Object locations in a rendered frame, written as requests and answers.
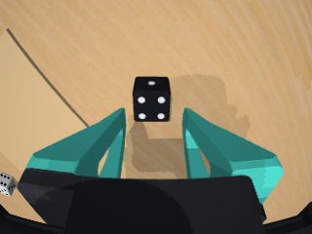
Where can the beige flat mat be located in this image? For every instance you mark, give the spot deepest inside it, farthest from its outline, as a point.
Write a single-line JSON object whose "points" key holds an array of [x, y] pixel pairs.
{"points": [[33, 114]]}

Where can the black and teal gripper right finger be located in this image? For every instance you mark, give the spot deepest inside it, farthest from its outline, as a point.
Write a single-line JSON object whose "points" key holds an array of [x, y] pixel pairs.
{"points": [[228, 155]]}

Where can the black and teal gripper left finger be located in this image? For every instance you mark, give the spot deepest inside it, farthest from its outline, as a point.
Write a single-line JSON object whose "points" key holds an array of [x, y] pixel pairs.
{"points": [[81, 152]]}

